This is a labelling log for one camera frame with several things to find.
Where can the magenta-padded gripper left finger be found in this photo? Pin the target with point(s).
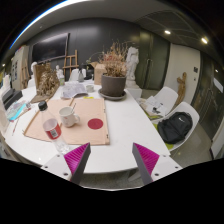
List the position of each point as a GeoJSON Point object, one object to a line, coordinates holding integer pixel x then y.
{"type": "Point", "coordinates": [76, 159]}

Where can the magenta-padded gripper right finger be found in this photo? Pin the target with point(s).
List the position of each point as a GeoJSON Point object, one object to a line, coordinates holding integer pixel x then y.
{"type": "Point", "coordinates": [146, 159]}

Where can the clear bottle with red label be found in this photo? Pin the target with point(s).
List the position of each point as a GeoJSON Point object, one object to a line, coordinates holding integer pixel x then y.
{"type": "Point", "coordinates": [52, 129]}

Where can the flat round red coaster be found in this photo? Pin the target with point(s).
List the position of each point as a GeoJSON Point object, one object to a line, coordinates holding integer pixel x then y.
{"type": "Point", "coordinates": [95, 124]}

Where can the black backpack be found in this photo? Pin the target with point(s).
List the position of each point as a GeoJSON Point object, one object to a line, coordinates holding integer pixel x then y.
{"type": "Point", "coordinates": [175, 128]}

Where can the white printed mug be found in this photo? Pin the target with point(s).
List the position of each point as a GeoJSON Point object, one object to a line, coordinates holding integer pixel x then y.
{"type": "Point", "coordinates": [67, 117]}

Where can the thin paintbrush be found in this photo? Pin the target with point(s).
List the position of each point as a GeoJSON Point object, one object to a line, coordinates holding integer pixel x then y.
{"type": "Point", "coordinates": [73, 108]}

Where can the stack of papers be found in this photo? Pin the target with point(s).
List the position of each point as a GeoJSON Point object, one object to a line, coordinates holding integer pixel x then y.
{"type": "Point", "coordinates": [152, 106]}

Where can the yellow sticky note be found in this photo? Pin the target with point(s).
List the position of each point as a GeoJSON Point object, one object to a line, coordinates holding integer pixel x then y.
{"type": "Point", "coordinates": [88, 97]}

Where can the white plastic chair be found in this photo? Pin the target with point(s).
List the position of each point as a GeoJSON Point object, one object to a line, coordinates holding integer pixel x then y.
{"type": "Point", "coordinates": [75, 75]}
{"type": "Point", "coordinates": [168, 95]}
{"type": "Point", "coordinates": [190, 110]}

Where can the red pencil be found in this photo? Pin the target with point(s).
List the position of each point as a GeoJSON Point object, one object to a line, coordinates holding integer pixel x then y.
{"type": "Point", "coordinates": [15, 126]}

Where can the crumpled printed paper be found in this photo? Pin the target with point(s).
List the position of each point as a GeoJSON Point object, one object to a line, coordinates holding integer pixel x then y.
{"type": "Point", "coordinates": [74, 90]}

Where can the grey plant saucer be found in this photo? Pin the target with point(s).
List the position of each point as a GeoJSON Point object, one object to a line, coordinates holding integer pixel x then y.
{"type": "Point", "coordinates": [112, 97]}

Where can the small white cup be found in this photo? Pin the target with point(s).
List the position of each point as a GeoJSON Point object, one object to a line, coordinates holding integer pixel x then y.
{"type": "Point", "coordinates": [90, 88]}

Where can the teal plastic pack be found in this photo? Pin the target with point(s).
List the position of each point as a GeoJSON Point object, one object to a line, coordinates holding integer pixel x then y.
{"type": "Point", "coordinates": [17, 110]}

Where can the green labelled spray bottle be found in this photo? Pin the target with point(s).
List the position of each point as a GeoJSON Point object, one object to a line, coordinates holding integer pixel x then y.
{"type": "Point", "coordinates": [62, 80]}

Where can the wooden figure statue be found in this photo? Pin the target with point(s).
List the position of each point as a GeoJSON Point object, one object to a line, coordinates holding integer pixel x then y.
{"type": "Point", "coordinates": [181, 86]}

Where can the dried plant in grey pot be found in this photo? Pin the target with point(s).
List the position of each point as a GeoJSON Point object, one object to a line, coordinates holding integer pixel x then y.
{"type": "Point", "coordinates": [113, 85]}

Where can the cardboard box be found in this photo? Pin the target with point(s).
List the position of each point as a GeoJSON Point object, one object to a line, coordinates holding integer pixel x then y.
{"type": "Point", "coordinates": [99, 74]}

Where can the black printer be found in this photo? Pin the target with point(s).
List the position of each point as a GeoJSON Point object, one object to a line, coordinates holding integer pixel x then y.
{"type": "Point", "coordinates": [10, 98]}

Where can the wooden easel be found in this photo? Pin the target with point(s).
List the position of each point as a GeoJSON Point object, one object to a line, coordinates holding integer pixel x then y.
{"type": "Point", "coordinates": [70, 63]}

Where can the white plaster statue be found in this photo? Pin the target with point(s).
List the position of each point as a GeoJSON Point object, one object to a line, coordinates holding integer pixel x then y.
{"type": "Point", "coordinates": [132, 63]}

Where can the white plaster bust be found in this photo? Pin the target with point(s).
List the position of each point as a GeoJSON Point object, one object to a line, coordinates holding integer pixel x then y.
{"type": "Point", "coordinates": [33, 68]}

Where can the white notice board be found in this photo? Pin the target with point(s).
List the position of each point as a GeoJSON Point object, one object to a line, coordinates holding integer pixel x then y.
{"type": "Point", "coordinates": [19, 66]}

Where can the round ceiling spotlight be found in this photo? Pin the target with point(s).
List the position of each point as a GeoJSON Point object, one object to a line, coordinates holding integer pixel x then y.
{"type": "Point", "coordinates": [167, 32]}
{"type": "Point", "coordinates": [204, 40]}

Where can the long ceiling light panel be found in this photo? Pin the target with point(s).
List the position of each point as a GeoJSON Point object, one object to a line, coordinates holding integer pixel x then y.
{"type": "Point", "coordinates": [43, 15]}

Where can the black wall screen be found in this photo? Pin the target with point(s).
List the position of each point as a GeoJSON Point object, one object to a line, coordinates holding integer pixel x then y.
{"type": "Point", "coordinates": [50, 48]}

